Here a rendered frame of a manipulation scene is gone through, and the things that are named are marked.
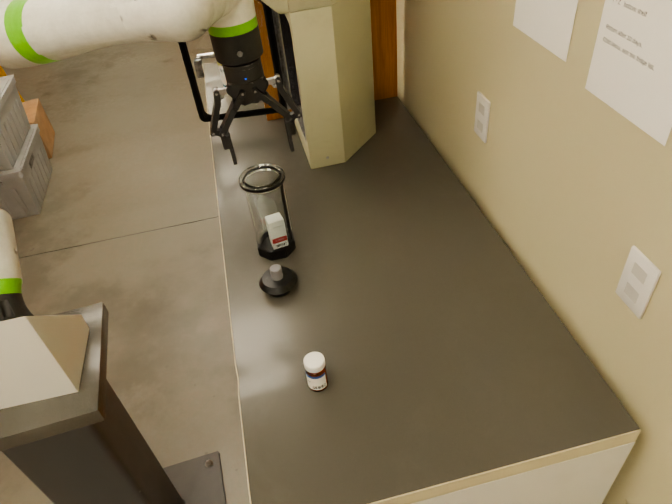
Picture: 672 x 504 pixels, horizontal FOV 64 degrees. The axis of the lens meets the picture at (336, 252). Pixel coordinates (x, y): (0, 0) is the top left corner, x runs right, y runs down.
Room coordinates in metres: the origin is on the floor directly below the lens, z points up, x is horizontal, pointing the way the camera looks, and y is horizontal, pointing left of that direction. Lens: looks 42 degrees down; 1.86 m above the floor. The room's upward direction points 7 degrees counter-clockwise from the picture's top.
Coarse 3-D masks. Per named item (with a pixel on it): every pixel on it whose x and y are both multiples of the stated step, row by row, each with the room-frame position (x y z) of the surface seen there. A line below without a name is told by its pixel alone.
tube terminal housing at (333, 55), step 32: (288, 0) 1.44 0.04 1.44; (320, 0) 1.45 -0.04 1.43; (352, 0) 1.54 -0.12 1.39; (320, 32) 1.45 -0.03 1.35; (352, 32) 1.53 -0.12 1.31; (320, 64) 1.45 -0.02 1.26; (352, 64) 1.52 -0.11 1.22; (320, 96) 1.45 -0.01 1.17; (352, 96) 1.51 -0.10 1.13; (320, 128) 1.44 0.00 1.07; (352, 128) 1.50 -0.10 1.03; (320, 160) 1.44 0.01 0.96
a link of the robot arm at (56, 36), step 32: (32, 0) 1.04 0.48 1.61; (64, 0) 1.00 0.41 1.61; (96, 0) 0.96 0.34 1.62; (128, 0) 0.91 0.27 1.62; (160, 0) 0.87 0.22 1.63; (192, 0) 0.88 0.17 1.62; (224, 0) 0.94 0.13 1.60; (32, 32) 1.00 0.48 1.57; (64, 32) 0.97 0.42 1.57; (96, 32) 0.95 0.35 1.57; (128, 32) 0.92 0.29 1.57; (160, 32) 0.88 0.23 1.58; (192, 32) 0.88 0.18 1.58
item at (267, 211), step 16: (240, 176) 1.09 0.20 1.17; (256, 176) 1.12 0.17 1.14; (272, 176) 1.12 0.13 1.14; (272, 192) 1.04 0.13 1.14; (256, 208) 1.04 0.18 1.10; (272, 208) 1.04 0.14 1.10; (256, 224) 1.05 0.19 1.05; (272, 224) 1.04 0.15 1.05; (272, 240) 1.04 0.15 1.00; (288, 240) 1.06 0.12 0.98
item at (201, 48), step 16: (256, 0) 1.74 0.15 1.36; (256, 16) 1.74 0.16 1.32; (272, 16) 1.74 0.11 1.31; (208, 32) 1.74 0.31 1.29; (192, 48) 1.74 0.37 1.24; (208, 48) 1.74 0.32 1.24; (192, 64) 1.74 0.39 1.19; (208, 64) 1.74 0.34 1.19; (272, 64) 1.74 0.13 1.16; (208, 80) 1.74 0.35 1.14; (224, 80) 1.74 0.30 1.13; (208, 96) 1.74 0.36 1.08; (224, 96) 1.74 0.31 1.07; (272, 96) 1.74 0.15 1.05; (208, 112) 1.74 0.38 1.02; (224, 112) 1.74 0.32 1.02
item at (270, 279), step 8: (272, 272) 0.92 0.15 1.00; (280, 272) 0.93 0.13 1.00; (288, 272) 0.95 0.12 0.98; (264, 280) 0.93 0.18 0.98; (272, 280) 0.92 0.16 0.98; (280, 280) 0.92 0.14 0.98; (288, 280) 0.92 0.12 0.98; (296, 280) 0.93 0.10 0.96; (264, 288) 0.91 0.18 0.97; (272, 288) 0.90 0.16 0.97; (280, 288) 0.90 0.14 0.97; (288, 288) 0.90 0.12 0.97; (280, 296) 0.90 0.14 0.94
